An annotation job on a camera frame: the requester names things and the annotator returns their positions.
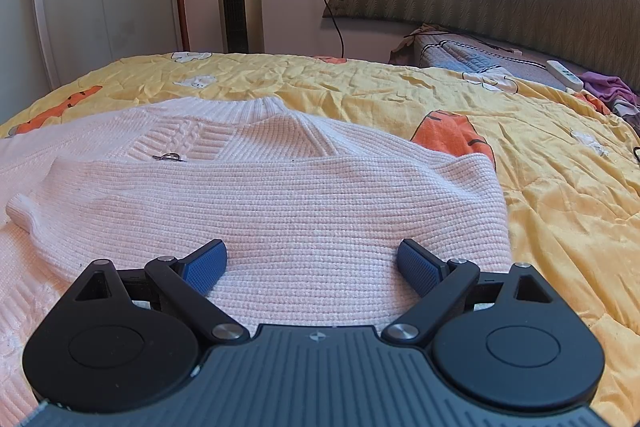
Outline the grey striped cloth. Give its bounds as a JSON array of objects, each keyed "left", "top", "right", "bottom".
[{"left": 612, "top": 99, "right": 640, "bottom": 130}]

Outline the grey patterned pillow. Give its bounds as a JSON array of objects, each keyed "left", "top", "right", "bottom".
[{"left": 390, "top": 24, "right": 556, "bottom": 88}]

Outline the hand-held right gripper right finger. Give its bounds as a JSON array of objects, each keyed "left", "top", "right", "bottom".
[{"left": 382, "top": 238, "right": 562, "bottom": 350}]

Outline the purple cloth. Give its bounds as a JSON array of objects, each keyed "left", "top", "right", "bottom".
[{"left": 580, "top": 72, "right": 638, "bottom": 108}]

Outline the white power strip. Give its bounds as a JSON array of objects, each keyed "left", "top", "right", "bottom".
[{"left": 546, "top": 59, "right": 585, "bottom": 92}]

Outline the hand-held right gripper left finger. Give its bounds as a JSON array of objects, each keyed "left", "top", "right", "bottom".
[{"left": 64, "top": 239, "right": 251, "bottom": 349}]

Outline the yellow carrot print quilt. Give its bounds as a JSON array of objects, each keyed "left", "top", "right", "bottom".
[{"left": 0, "top": 51, "right": 640, "bottom": 427}]

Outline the pale pink knit sweater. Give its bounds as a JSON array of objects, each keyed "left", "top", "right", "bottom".
[{"left": 0, "top": 96, "right": 511, "bottom": 413}]

